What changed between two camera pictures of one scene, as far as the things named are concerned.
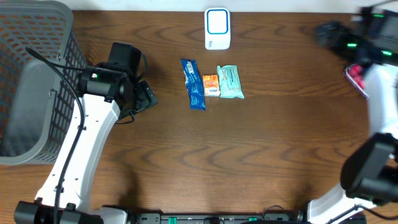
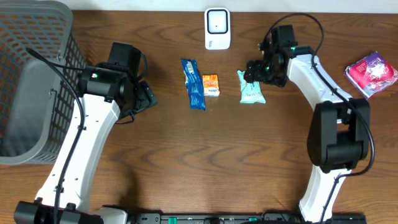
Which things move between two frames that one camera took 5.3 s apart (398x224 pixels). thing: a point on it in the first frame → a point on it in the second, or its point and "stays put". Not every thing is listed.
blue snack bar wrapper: x=194 y=84 stays put
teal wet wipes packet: x=230 y=83 → x=250 y=93
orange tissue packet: x=211 y=86 stays put
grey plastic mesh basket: x=35 y=101 stays put
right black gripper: x=325 y=34 → x=254 y=72
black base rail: x=278 y=218 stays put
